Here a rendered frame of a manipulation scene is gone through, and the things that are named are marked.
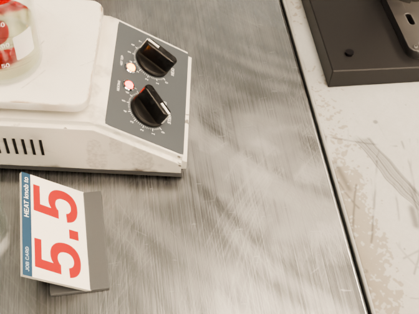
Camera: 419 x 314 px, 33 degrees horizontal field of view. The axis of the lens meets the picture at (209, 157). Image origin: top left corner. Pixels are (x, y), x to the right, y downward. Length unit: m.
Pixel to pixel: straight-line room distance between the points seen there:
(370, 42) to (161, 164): 0.25
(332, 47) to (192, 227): 0.23
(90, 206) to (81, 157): 0.04
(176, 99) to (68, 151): 0.10
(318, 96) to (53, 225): 0.28
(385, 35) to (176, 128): 0.24
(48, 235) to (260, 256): 0.17
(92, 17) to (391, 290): 0.33
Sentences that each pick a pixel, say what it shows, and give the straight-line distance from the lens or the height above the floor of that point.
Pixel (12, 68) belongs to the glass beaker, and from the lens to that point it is 0.56.
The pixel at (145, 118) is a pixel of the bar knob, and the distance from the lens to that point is 0.58.
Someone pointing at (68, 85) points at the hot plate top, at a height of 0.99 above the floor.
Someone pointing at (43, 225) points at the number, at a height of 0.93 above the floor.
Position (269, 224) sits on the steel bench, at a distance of 0.59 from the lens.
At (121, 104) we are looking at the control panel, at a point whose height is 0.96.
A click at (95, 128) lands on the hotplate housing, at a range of 0.56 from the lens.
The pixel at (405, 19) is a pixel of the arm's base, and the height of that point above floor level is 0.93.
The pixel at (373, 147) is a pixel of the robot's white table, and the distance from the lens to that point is 0.66.
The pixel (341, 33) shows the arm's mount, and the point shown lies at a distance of 0.72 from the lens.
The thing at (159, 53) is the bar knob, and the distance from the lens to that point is 0.62.
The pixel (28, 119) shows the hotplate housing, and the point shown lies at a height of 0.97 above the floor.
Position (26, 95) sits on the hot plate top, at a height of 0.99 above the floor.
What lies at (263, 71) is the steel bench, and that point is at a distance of 0.70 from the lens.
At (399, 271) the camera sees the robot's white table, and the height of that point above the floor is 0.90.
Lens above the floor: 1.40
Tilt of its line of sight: 53 degrees down
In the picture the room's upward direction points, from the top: 6 degrees clockwise
